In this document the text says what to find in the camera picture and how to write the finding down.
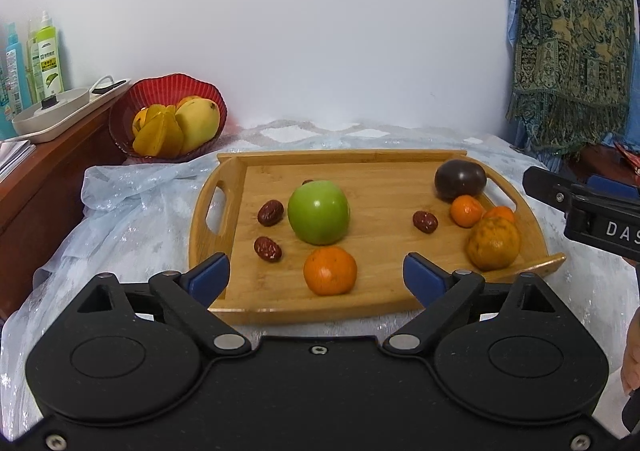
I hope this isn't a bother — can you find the small orange tangerine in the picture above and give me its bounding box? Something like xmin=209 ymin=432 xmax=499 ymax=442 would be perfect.
xmin=449 ymin=196 xmax=486 ymax=229

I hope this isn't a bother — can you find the dark purple passion fruit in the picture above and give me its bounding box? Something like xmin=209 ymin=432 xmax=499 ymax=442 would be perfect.
xmin=434 ymin=159 xmax=487 ymax=202

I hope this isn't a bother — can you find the red jujube date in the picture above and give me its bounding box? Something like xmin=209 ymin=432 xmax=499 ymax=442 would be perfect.
xmin=254 ymin=237 xmax=282 ymax=263
xmin=412 ymin=211 xmax=438 ymax=234
xmin=257 ymin=200 xmax=284 ymax=227

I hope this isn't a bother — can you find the person's right hand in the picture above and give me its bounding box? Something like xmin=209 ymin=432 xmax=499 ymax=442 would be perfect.
xmin=620 ymin=309 xmax=640 ymax=395

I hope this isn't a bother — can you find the dark wooden side table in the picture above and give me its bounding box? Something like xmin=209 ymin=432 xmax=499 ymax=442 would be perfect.
xmin=568 ymin=145 xmax=639 ymax=186

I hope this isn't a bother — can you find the orange tangerine behind orange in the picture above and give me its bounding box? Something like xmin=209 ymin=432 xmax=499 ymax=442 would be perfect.
xmin=483 ymin=205 xmax=516 ymax=224

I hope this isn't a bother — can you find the large yellow orange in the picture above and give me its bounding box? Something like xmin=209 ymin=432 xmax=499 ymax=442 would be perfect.
xmin=465 ymin=217 xmax=521 ymax=271

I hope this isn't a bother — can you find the green patterned fringed shawl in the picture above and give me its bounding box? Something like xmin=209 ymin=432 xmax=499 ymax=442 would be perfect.
xmin=508 ymin=0 xmax=636 ymax=156

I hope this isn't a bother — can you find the white snowflake tablecloth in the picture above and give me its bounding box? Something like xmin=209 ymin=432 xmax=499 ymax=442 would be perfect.
xmin=1 ymin=121 xmax=639 ymax=439

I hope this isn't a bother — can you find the brown wooden cabinet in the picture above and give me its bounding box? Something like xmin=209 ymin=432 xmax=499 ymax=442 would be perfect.
xmin=1 ymin=104 xmax=124 ymax=320

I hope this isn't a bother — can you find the blue cloth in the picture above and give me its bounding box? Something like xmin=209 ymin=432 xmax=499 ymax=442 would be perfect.
xmin=506 ymin=0 xmax=520 ymax=48

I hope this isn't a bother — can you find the orange tangerine on tray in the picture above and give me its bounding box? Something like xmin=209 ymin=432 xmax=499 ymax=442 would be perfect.
xmin=303 ymin=246 xmax=358 ymax=296

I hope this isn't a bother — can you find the green apple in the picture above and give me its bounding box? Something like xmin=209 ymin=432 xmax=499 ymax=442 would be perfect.
xmin=286 ymin=180 xmax=350 ymax=245

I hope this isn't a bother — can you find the stack of papers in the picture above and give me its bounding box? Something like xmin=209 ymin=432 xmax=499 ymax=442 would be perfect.
xmin=0 ymin=140 xmax=36 ymax=182

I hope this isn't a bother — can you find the wooden bamboo tray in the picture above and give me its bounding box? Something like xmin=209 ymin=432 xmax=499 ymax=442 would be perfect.
xmin=188 ymin=148 xmax=568 ymax=327

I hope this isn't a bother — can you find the yellow starfruit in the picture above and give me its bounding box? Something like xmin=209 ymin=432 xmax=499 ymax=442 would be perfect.
xmin=132 ymin=104 xmax=183 ymax=159

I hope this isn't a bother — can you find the orange fruit in bowl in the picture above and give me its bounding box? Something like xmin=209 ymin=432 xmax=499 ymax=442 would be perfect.
xmin=131 ymin=108 xmax=148 ymax=137

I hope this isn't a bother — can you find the blue spray bottle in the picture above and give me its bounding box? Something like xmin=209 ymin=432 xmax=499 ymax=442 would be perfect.
xmin=0 ymin=69 xmax=16 ymax=140
xmin=6 ymin=22 xmax=32 ymax=118

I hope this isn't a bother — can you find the yellow mango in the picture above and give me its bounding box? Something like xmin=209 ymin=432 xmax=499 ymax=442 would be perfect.
xmin=175 ymin=97 xmax=220 ymax=156

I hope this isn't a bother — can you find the pale green bottle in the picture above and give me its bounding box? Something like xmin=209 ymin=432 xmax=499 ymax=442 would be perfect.
xmin=28 ymin=20 xmax=44 ymax=104

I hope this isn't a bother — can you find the red fruit bowl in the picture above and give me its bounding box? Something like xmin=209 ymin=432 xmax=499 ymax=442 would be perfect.
xmin=108 ymin=73 xmax=228 ymax=163

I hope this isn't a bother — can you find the green spray bottle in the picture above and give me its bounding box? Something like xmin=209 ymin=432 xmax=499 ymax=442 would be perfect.
xmin=36 ymin=11 xmax=64 ymax=98

